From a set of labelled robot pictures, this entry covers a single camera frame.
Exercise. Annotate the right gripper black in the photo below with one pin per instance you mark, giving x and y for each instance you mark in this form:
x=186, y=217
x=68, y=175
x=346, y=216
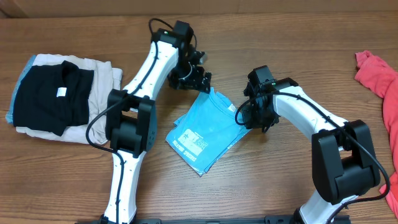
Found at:
x=252, y=124

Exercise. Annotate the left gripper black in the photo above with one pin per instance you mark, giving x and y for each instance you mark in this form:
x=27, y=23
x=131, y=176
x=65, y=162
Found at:
x=194, y=82

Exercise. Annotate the light blue t-shirt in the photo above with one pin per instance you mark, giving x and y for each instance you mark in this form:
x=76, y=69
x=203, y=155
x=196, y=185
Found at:
x=206, y=132

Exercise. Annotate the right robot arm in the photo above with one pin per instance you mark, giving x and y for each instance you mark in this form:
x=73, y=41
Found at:
x=344, y=165

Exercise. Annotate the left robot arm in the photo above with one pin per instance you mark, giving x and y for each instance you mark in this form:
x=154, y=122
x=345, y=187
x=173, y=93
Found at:
x=131, y=122

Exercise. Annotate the beige folded garment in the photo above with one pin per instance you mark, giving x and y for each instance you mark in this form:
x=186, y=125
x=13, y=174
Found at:
x=106, y=78

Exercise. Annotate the red garment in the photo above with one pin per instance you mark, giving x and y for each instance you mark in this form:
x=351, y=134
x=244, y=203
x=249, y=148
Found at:
x=375, y=74

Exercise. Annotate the black folded garment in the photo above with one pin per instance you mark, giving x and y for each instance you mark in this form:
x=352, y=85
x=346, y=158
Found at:
x=53, y=97

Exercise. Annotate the folded blue jeans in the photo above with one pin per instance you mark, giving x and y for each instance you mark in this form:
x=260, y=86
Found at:
x=9, y=114

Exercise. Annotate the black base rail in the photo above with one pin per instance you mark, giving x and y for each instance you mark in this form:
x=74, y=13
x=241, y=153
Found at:
x=211, y=221

